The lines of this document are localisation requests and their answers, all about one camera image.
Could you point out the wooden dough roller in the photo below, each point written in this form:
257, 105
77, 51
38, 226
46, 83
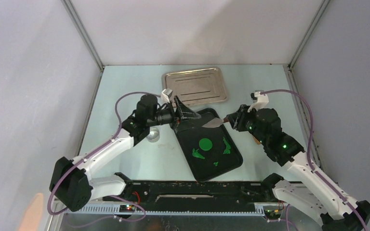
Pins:
257, 141

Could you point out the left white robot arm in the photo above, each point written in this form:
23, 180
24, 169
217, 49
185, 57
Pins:
72, 180

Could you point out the black plastic tray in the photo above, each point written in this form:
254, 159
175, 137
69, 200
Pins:
209, 152

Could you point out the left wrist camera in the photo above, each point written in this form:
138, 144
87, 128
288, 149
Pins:
166, 95

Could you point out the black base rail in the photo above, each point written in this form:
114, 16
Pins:
198, 197

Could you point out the green dough piece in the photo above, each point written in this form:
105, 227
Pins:
205, 144

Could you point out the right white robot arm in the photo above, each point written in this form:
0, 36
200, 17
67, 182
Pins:
321, 198

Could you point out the silver metal tray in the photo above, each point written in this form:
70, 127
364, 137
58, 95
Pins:
196, 86

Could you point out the green dough scrap left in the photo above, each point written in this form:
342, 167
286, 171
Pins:
197, 154

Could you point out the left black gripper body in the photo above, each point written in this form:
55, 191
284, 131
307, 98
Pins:
176, 118

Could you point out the metal scraper with wooden handle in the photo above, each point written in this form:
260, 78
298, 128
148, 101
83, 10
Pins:
216, 122

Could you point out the green dough scrap right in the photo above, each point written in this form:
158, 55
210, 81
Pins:
227, 149

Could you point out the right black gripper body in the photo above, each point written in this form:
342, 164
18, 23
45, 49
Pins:
246, 120

